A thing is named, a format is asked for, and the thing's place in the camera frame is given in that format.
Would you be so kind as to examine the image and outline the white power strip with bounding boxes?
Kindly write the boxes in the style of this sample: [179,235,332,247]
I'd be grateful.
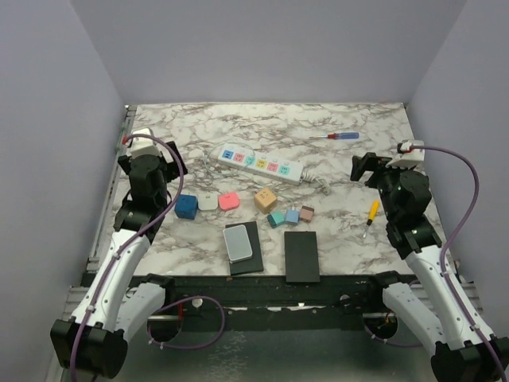
[217,143,304,185]

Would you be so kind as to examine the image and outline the black rectangular slab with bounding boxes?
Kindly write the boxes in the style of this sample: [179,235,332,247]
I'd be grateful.
[284,232,320,283]

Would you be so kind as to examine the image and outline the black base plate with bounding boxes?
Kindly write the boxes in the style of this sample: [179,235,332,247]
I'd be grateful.
[169,275,388,332]

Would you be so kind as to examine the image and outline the dusty pink USB charger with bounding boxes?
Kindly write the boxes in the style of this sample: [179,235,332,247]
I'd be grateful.
[299,205,315,223]

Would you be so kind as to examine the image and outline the light blue USB charger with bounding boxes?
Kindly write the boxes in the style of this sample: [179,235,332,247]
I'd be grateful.
[285,209,300,225]

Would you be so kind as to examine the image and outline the blue cube socket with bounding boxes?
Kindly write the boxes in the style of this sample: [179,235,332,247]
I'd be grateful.
[174,194,198,220]

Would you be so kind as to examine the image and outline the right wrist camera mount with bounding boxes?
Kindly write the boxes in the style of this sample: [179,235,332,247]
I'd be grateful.
[386,140,425,170]

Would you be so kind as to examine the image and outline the small yellow handled screwdriver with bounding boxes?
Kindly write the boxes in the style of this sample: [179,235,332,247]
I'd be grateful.
[362,200,380,239]

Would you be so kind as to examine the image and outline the white power strip cord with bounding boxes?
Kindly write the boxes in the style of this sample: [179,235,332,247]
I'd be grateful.
[301,171,332,195]

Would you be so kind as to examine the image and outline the blue red screwdriver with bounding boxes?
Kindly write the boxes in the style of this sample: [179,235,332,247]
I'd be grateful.
[311,132,359,140]

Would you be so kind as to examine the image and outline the beige cube socket adapter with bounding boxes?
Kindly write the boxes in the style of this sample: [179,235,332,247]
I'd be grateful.
[254,188,278,214]

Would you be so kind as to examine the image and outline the pink plug adapter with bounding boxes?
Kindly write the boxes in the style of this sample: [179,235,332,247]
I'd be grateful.
[218,192,240,211]

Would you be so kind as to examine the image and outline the grey white power bank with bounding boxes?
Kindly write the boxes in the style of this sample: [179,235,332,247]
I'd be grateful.
[223,224,253,263]

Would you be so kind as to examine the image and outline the black slab under power bank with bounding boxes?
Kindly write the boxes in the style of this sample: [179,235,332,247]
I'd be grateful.
[223,221,264,276]

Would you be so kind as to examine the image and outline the teal USB charger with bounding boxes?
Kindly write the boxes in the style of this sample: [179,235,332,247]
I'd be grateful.
[267,211,286,228]

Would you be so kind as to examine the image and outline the aluminium table edge rail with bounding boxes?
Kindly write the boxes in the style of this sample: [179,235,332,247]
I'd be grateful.
[85,104,138,272]

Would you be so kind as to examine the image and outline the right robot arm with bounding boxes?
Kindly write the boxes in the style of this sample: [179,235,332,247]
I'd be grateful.
[350,150,508,381]

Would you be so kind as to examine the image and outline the white folding plug adapter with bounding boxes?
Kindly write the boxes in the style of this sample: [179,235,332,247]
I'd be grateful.
[197,193,219,211]

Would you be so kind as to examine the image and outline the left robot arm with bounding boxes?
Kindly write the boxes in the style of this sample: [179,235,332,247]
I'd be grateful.
[50,134,188,380]

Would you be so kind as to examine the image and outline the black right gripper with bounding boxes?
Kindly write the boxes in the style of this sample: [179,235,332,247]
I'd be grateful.
[352,150,415,221]

